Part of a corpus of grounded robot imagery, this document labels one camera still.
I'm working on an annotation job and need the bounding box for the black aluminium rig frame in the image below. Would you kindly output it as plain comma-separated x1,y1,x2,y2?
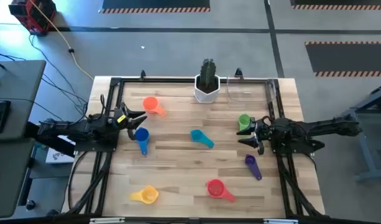
64,76,326,218

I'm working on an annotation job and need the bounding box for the grey metal table frame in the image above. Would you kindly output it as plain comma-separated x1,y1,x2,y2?
333,81,381,183

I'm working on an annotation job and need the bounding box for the clear plastic basket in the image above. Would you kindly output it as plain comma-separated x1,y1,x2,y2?
226,75,277,103

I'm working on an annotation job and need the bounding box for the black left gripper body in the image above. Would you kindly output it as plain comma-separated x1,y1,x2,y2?
111,107,131,133

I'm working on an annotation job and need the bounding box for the grey desk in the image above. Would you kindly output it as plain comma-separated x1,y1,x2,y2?
0,60,47,218

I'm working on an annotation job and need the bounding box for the orange measuring cup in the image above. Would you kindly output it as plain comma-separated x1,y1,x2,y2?
142,96,167,117

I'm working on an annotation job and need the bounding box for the black desk support bar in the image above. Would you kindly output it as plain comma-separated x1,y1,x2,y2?
24,121,76,158

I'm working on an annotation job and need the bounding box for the teal measuring cup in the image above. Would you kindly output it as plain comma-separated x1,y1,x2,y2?
190,129,215,149

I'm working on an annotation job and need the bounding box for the blue measuring cup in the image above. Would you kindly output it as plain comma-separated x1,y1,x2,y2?
134,127,150,156

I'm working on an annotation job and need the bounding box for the black hazard-striped floor mat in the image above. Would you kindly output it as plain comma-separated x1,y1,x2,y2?
99,0,211,14
305,40,381,78
290,0,381,10

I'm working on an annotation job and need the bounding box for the yellow extension cable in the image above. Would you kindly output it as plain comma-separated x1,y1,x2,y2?
28,0,94,81

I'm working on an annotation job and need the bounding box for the red and black tool case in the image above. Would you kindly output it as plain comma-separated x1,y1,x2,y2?
9,0,57,35

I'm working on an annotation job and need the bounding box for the silver metal bracket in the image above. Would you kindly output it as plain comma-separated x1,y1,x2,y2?
264,218,299,224
90,217,126,224

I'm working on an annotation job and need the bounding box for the white hexagonal plant pot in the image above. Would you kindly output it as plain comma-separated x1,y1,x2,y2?
194,73,221,104

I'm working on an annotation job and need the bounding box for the red measuring cup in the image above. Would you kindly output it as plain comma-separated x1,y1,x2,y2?
206,179,236,203

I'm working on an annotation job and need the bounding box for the green measuring cup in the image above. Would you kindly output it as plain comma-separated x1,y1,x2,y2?
237,113,252,131

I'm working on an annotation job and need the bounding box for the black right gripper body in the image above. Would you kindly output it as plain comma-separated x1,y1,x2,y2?
255,119,275,152

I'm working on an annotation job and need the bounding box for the yellow measuring cup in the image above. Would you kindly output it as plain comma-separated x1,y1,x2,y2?
129,185,160,205

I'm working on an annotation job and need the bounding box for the purple measuring cup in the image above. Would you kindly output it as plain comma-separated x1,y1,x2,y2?
244,154,263,181

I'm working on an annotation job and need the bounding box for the green cactus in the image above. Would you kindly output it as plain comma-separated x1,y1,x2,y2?
199,58,217,91

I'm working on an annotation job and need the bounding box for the white printed paper sheet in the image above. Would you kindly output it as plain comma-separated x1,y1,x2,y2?
45,135,76,165

